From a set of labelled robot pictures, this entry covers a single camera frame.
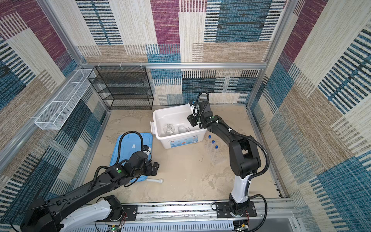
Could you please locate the test tube with blue cap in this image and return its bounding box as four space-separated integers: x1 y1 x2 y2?
205 135 212 151

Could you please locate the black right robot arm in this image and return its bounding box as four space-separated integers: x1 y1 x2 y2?
187 100 270 208

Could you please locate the white plastic storage bin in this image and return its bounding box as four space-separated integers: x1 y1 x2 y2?
150 104 206 149

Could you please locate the blue-capped test tube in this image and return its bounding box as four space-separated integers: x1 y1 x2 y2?
212 145 220 161
209 140 215 154

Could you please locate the clear glass flask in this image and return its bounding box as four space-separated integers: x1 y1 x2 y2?
163 124 175 135

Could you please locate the black wire shelf rack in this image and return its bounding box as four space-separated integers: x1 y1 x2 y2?
88 66 154 110

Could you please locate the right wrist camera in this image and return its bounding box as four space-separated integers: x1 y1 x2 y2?
188 100 199 116

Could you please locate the white ceramic pestle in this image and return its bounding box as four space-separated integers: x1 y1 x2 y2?
146 178 164 184

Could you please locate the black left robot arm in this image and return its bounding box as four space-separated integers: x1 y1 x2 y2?
20 151 159 232

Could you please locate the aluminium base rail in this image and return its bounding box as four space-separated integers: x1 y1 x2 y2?
61 199 306 232

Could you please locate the blue plastic bin lid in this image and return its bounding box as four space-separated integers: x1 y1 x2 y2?
109 131 152 187

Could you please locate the white wire mesh basket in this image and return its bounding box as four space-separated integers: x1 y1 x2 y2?
35 69 92 130

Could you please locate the white ceramic mortar bowl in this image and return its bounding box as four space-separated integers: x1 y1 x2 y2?
178 126 187 133

